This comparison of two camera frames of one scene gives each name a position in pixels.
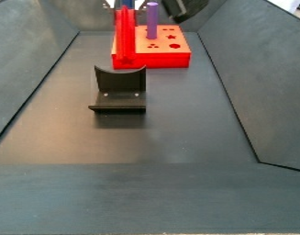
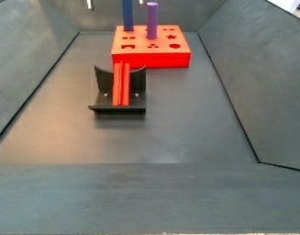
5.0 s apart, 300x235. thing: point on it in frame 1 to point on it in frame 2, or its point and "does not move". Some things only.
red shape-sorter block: (161, 48) does not move
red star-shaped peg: (125, 34) to (120, 83)
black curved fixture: (123, 91) does not move
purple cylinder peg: (152, 19) does not move
